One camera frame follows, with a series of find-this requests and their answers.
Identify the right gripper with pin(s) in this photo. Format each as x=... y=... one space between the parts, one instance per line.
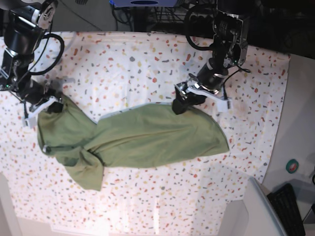
x=43 y=98

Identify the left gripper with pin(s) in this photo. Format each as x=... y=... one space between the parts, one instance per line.
x=205 y=84

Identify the green t-shirt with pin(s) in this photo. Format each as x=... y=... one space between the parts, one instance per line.
x=146 y=136

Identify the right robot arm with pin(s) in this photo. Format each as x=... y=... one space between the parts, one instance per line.
x=29 y=23

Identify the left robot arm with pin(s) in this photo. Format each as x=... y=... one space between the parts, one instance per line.
x=229 y=49

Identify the terrazzo pattern tablecloth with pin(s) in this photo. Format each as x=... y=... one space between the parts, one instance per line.
x=110 y=71

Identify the green tape roll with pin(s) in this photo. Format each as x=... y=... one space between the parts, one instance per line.
x=292 y=166

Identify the black keyboard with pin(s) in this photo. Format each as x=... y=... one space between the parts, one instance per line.
x=285 y=205

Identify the blue box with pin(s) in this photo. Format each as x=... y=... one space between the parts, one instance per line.
x=142 y=3

